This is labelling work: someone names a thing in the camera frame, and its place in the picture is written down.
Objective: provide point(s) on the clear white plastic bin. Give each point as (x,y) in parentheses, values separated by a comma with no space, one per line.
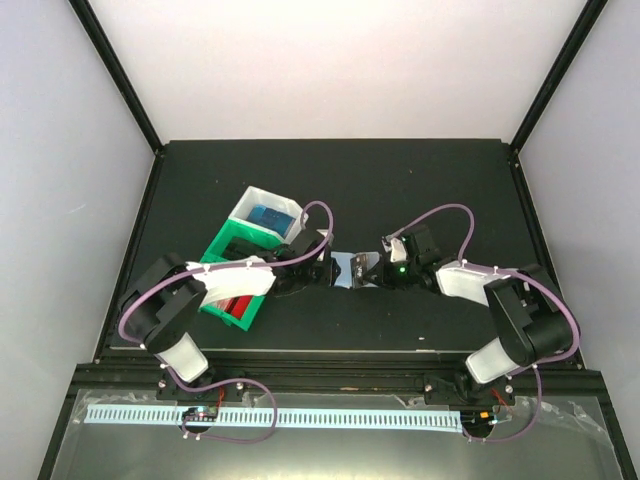
(254,196)

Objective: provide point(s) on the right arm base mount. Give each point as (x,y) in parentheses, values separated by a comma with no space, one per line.
(459,389)

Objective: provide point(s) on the white slotted cable duct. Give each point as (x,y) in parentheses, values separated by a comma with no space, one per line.
(291,418)

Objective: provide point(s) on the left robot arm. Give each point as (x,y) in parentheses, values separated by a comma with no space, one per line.
(157,312)

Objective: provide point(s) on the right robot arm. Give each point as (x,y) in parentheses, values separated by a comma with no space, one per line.
(533,324)

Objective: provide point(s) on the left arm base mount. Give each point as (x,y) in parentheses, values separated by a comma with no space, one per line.
(232,392)

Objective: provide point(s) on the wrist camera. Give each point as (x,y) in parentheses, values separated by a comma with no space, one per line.
(395,249)
(326,234)

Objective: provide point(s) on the small circuit board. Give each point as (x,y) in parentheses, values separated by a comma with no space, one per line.
(479,418)
(200,414)

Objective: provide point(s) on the left black frame post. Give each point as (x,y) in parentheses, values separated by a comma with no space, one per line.
(90,22)

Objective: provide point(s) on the black aluminium front rail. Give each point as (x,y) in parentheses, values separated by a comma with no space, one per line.
(351,373)

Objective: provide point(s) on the right small circuit board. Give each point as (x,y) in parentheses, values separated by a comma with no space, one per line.
(479,418)

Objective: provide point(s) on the black VIP card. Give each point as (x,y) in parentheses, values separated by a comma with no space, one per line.
(364,269)

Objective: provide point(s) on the left small circuit board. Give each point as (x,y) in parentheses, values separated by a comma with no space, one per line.
(200,414)

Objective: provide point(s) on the green plastic bin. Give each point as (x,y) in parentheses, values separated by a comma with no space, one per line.
(217,297)
(230,229)

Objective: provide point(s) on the right black frame post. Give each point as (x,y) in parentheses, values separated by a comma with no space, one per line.
(570,49)

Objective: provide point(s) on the clear acrylic sheet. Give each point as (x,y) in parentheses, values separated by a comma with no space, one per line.
(557,438)

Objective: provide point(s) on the red credit card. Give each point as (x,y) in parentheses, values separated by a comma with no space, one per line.
(236,307)

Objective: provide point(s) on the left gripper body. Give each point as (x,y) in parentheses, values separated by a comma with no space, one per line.
(308,277)

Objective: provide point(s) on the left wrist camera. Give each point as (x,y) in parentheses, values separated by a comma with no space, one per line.
(326,234)

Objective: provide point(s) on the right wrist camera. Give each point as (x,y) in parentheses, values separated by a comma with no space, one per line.
(395,249)

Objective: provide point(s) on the black cards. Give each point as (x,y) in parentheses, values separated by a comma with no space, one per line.
(239,248)

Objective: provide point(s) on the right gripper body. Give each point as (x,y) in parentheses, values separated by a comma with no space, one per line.
(400,277)

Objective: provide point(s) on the black frame post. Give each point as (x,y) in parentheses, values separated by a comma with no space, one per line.
(570,49)
(90,22)

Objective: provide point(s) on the blue cards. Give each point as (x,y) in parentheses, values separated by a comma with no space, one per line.
(270,219)

